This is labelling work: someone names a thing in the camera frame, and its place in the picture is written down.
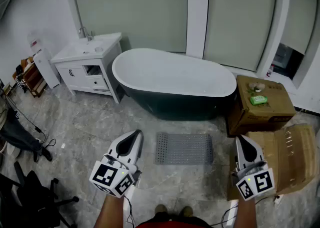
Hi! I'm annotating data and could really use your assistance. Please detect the person's right shoe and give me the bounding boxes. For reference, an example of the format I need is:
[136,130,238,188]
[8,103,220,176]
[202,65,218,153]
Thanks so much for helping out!
[178,205,194,218]

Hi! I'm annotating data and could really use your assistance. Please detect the wide pale green roller blind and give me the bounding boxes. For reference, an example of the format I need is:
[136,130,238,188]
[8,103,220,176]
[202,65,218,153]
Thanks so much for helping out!
[71,0,188,53]

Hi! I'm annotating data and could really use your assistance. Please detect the dark bathtub with white inside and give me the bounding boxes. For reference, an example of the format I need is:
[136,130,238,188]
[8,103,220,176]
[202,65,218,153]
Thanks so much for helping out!
[111,48,238,122]

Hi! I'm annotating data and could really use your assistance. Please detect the green wipes packet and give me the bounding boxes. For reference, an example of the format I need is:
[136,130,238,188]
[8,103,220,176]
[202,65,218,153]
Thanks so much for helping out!
[249,94,269,106]

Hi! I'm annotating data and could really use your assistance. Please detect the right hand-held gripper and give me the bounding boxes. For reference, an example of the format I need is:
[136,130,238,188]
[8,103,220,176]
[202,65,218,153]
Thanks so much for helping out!
[231,135,276,201]

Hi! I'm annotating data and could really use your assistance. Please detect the flattened brown cardboard box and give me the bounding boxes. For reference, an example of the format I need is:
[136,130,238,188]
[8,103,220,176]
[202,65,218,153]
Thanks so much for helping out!
[226,123,317,201]

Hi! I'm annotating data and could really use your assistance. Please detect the person's red shirt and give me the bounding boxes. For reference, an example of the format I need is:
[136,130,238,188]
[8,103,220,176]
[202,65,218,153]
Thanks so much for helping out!
[134,217,214,228]

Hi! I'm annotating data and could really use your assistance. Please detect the black office chair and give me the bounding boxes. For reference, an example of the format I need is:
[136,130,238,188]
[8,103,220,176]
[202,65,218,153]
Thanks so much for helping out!
[0,161,81,228]

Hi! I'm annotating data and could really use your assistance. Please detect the white vanity cabinet with sink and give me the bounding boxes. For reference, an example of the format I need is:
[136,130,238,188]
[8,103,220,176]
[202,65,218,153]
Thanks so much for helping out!
[50,32,124,104]

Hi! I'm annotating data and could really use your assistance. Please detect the person's left forearm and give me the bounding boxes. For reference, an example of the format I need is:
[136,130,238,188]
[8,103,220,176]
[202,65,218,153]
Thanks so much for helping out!
[93,192,126,228]

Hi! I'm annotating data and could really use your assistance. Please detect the short pale green roller blind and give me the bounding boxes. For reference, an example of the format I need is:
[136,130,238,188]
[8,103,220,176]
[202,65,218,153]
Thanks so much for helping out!
[279,0,318,56]

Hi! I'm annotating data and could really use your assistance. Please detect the chrome shower pipe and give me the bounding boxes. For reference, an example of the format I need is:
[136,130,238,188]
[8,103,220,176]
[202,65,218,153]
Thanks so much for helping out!
[70,0,85,33]

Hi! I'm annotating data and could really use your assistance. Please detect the person's right forearm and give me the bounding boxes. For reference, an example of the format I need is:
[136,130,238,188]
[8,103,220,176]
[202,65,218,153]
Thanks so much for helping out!
[235,196,257,228]

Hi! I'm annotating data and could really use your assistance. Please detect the chrome faucet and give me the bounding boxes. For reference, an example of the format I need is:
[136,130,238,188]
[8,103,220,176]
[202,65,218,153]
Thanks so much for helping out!
[78,26,94,42]

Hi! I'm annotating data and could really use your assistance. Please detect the black floor cable with adapter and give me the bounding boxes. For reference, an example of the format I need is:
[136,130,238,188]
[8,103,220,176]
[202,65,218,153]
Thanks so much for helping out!
[6,100,57,150]

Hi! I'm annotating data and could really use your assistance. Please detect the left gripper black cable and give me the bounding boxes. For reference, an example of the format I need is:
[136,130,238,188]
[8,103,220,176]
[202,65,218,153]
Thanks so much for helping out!
[123,195,137,228]

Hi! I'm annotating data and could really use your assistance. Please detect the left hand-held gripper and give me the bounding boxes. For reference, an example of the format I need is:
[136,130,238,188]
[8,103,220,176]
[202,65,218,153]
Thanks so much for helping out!
[89,129,145,198]

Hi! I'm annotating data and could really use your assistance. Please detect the closed brown cardboard box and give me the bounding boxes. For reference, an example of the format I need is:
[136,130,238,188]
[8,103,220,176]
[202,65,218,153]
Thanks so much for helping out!
[226,74,297,137]

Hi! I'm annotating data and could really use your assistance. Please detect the tall narrow white cabinet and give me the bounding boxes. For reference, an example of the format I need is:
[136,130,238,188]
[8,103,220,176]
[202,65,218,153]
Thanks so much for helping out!
[32,48,61,90]

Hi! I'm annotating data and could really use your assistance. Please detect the pale round bath items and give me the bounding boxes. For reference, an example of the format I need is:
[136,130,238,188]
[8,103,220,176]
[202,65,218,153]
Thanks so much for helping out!
[247,82,266,92]

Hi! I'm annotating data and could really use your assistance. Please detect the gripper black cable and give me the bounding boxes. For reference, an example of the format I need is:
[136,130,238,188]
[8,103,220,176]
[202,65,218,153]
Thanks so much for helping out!
[209,201,240,228]
[123,195,137,228]

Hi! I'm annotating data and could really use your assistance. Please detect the grey marble floor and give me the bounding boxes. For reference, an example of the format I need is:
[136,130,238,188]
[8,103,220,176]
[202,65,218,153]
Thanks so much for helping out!
[0,79,320,228]

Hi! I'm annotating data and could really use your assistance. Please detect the grey perforated bath mat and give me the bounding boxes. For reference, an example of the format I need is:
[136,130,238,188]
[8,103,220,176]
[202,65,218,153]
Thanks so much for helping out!
[154,131,215,165]

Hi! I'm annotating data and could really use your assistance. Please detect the person's shoe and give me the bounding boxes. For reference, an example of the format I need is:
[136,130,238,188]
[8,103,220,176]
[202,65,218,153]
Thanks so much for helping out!
[178,205,194,218]
[33,146,54,163]
[154,204,169,215]

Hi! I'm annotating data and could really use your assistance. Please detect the wooden shelf rack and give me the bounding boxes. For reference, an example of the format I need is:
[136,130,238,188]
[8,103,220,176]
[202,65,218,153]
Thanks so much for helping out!
[12,56,48,99]

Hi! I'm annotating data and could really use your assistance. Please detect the person's left shoe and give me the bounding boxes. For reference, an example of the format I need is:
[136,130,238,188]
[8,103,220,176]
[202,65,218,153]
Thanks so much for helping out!
[154,204,169,215]

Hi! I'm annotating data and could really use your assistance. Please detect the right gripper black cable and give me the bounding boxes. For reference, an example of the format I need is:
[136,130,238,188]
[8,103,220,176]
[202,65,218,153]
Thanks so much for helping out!
[209,201,240,228]

